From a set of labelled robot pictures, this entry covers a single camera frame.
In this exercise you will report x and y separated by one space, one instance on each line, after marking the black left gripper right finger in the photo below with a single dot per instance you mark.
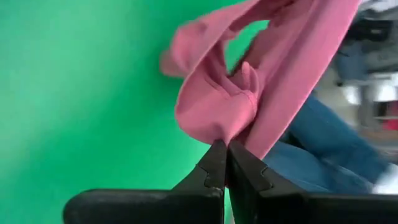
280 208

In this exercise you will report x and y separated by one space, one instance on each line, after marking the maroon pink garment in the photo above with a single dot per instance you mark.
280 77

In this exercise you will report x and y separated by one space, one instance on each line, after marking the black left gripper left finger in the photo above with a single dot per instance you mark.
186 205

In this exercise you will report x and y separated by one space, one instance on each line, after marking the green table mat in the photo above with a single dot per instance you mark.
77 93

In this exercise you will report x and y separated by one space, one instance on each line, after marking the blue jeans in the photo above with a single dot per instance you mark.
326 140

